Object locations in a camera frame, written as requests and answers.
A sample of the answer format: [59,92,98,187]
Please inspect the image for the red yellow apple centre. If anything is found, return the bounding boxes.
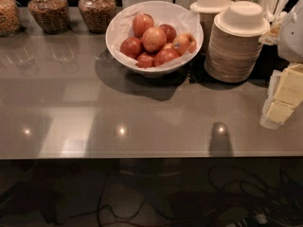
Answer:
[142,26,167,52]

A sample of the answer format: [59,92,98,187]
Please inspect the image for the dark red apple back right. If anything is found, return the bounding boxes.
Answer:
[160,24,177,43]

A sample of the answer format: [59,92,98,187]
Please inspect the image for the middle glass jar of grains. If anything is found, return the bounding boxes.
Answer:
[27,0,70,34]

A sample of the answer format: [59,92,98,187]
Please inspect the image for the white paper bowl liner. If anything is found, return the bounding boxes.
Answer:
[112,7,201,70]

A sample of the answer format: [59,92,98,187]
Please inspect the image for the white ceramic bowl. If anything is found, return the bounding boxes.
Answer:
[104,0,205,77]

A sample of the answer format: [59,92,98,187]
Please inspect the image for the front stack of paper bowls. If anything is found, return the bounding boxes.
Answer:
[205,1,270,83]

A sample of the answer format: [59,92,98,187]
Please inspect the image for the black cables under table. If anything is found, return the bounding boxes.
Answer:
[41,164,303,227]

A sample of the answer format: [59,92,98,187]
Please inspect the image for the red apple front centre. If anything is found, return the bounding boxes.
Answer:
[154,48,180,67]

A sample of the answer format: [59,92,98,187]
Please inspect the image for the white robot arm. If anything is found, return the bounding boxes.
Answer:
[260,0,303,129]

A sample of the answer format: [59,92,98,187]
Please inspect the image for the red apple top back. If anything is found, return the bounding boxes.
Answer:
[133,14,154,38]

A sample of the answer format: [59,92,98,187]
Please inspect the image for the stack of paper bowls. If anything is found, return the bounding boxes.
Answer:
[190,0,231,52]
[205,1,270,83]

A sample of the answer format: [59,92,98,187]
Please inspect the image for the rear stack of paper bowls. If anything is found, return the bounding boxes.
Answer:
[190,0,231,52]

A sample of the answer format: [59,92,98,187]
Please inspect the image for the yellow red apple right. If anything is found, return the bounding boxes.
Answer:
[172,33,197,56]

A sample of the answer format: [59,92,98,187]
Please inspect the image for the left glass jar of grains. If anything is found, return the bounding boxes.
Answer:
[0,0,21,37]

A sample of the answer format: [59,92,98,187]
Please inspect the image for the glass jar of grains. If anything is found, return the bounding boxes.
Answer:
[0,0,21,37]
[78,0,116,34]
[27,0,70,34]

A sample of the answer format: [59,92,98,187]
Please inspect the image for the right glass jar of grains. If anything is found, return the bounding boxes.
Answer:
[78,0,116,34]

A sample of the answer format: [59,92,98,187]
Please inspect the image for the red apple front left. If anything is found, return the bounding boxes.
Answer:
[136,52,154,68]

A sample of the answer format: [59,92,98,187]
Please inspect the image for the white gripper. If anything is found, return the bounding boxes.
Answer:
[259,63,303,130]

